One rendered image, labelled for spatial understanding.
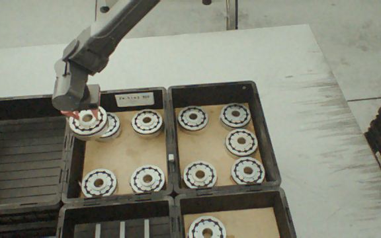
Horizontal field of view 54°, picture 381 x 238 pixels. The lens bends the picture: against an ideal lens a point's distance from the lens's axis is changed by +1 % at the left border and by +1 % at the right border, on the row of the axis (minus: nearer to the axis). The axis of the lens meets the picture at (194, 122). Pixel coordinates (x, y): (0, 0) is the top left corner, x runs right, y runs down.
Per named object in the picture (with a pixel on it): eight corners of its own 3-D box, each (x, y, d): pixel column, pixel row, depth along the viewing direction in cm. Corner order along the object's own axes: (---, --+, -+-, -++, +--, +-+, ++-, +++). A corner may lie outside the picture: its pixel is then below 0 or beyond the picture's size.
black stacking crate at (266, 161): (169, 108, 134) (167, 87, 125) (250, 102, 136) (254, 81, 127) (176, 212, 110) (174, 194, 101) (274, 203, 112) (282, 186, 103)
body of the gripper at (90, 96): (99, 107, 94) (92, 87, 88) (58, 110, 94) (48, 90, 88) (100, 88, 98) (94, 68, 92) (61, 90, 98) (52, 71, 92)
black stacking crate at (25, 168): (-3, 121, 131) (-19, 100, 122) (83, 115, 132) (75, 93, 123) (-36, 231, 107) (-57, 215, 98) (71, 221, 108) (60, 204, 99)
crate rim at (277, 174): (167, 90, 126) (167, 85, 125) (254, 84, 128) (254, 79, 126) (174, 198, 102) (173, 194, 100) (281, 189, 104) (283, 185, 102)
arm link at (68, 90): (109, 54, 88) (77, 35, 82) (108, 90, 81) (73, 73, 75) (80, 81, 94) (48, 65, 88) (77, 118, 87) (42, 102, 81)
